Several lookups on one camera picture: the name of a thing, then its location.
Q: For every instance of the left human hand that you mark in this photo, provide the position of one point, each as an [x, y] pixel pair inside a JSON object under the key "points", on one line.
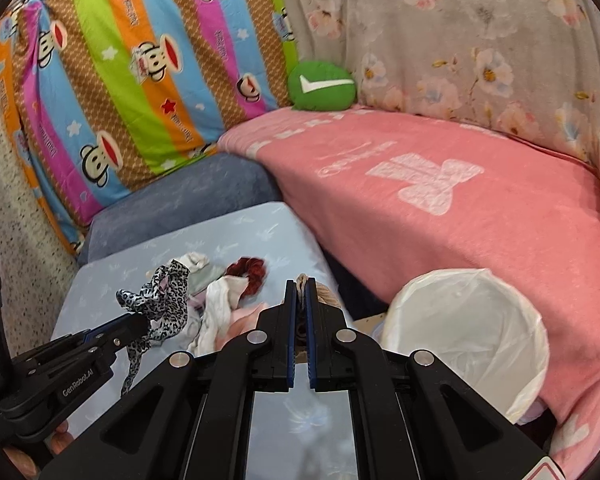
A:
{"points": [[34, 457]]}

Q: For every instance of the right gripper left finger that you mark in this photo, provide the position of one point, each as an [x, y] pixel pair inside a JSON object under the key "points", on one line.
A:
{"points": [[215, 405]]}

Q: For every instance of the blue-grey velvet pillow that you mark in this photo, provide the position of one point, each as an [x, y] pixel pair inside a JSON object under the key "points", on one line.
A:
{"points": [[204, 190]]}

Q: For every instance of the white cloth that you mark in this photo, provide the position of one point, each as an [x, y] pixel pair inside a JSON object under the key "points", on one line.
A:
{"points": [[222, 298]]}

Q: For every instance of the pink cloth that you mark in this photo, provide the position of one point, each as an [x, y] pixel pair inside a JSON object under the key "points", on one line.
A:
{"points": [[242, 320]]}

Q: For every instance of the light blue palm-print sheet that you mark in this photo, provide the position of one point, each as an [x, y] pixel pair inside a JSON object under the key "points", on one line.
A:
{"points": [[295, 435]]}

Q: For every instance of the grey floral quilt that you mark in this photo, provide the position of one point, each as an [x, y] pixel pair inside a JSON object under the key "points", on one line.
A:
{"points": [[530, 68]]}

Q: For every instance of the pink blanket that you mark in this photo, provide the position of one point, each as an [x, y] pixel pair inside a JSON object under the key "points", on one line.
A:
{"points": [[393, 196]]}

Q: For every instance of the green round check cushion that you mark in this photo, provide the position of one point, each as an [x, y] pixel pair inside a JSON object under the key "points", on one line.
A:
{"points": [[319, 86]]}

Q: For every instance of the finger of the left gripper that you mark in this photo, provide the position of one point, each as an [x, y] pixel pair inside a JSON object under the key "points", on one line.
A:
{"points": [[127, 328]]}

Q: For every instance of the colourful monkey print pillow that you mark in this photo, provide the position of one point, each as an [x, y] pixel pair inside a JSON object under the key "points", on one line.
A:
{"points": [[103, 97]]}

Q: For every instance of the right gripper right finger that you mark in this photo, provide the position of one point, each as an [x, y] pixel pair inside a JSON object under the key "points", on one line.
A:
{"points": [[343, 359]]}

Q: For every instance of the dark red velvet scrunchie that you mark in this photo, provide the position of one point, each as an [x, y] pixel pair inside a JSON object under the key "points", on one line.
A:
{"points": [[251, 268]]}

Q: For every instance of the grey cloth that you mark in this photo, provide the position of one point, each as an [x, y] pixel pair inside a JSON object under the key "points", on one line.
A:
{"points": [[200, 279]]}

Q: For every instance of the leopard print cloth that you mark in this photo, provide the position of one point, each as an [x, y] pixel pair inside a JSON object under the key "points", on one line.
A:
{"points": [[162, 300]]}

